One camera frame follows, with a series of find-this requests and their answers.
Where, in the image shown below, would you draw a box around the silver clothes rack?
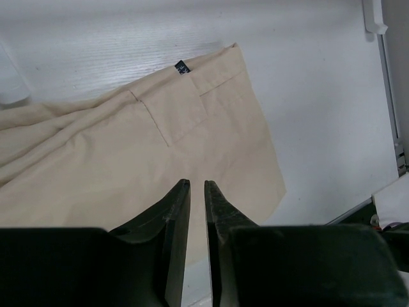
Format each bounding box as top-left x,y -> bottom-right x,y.
362,0 -> 408,177

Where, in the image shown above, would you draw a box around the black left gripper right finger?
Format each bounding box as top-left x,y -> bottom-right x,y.
204,181 -> 408,306

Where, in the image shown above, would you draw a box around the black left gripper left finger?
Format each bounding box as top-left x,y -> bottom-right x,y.
1,179 -> 190,306

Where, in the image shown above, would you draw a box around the beige cargo trousers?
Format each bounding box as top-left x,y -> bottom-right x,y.
1,44 -> 286,265

